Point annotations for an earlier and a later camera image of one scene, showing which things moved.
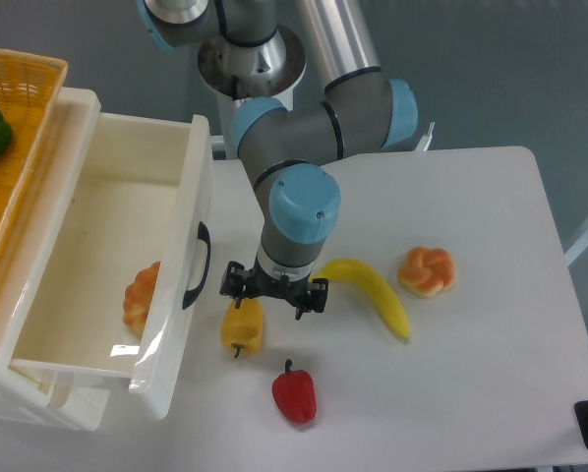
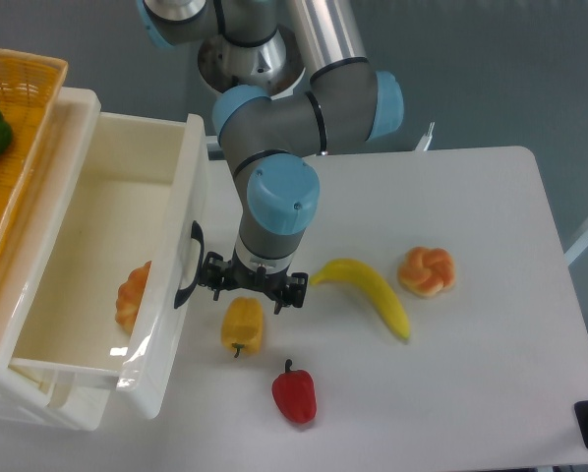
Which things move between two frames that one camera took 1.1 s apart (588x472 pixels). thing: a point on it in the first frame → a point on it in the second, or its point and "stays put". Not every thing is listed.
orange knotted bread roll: x=427 y=271 stays put
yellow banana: x=356 y=270 stays put
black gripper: x=260 y=285 → x=237 y=276
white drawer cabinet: x=12 y=291 stays put
